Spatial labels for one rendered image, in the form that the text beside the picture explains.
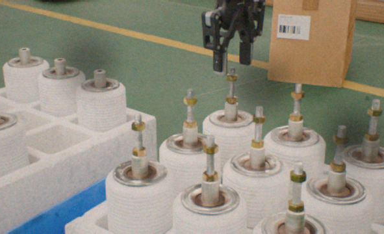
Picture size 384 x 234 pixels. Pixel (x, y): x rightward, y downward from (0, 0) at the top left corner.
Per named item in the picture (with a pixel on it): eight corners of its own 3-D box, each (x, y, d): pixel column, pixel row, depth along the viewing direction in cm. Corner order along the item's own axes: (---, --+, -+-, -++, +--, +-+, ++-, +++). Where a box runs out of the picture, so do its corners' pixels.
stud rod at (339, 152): (341, 178, 76) (347, 125, 73) (340, 182, 75) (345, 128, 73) (333, 177, 77) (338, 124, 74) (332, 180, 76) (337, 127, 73)
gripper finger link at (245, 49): (250, 43, 95) (249, 65, 96) (253, 43, 96) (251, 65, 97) (239, 41, 96) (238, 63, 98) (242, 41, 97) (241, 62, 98)
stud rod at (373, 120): (375, 149, 85) (381, 101, 82) (369, 150, 84) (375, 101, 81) (370, 146, 86) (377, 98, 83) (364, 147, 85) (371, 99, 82)
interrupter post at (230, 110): (240, 122, 98) (240, 104, 97) (227, 124, 97) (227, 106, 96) (234, 117, 100) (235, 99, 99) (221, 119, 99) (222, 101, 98)
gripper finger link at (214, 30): (204, 9, 88) (210, 44, 91) (197, 14, 87) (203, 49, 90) (219, 12, 86) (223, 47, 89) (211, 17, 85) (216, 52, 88)
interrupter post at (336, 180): (349, 192, 77) (351, 170, 75) (337, 198, 75) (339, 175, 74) (333, 185, 78) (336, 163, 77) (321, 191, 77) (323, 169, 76)
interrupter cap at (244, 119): (260, 127, 96) (260, 123, 96) (217, 132, 94) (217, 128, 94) (243, 110, 103) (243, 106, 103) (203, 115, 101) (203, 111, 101)
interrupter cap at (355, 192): (378, 194, 76) (379, 190, 76) (341, 214, 72) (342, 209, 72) (330, 172, 82) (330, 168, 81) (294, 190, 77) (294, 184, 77)
